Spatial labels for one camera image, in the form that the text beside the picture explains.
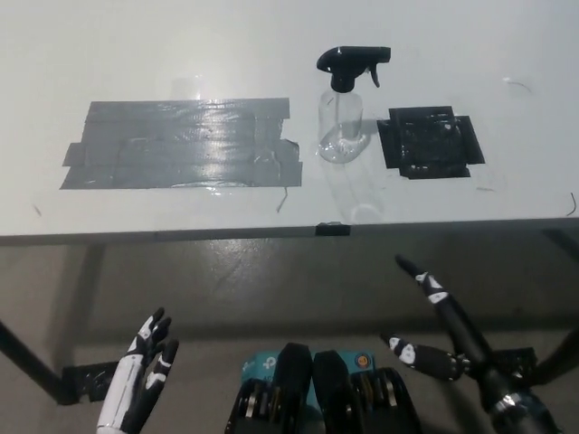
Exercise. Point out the white and black left hand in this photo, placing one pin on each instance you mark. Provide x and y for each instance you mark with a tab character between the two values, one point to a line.
131	375

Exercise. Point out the black right hand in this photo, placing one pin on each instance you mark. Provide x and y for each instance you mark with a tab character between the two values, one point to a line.
457	323

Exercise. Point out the black spray trigger lid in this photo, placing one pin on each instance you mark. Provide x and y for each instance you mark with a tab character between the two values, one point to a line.
350	56

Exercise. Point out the black and teal robot body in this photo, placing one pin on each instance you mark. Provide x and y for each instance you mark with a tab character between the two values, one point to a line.
330	398

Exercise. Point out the clear plastic bottle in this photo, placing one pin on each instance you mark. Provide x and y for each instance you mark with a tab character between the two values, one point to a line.
341	122

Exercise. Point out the black table leg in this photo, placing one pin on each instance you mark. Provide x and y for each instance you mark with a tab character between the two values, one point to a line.
558	346
31	361

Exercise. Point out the small black tape strip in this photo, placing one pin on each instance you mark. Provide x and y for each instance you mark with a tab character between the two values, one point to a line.
332	229

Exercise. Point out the grey duct tape patch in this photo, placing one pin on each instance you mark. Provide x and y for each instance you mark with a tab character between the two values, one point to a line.
181	144

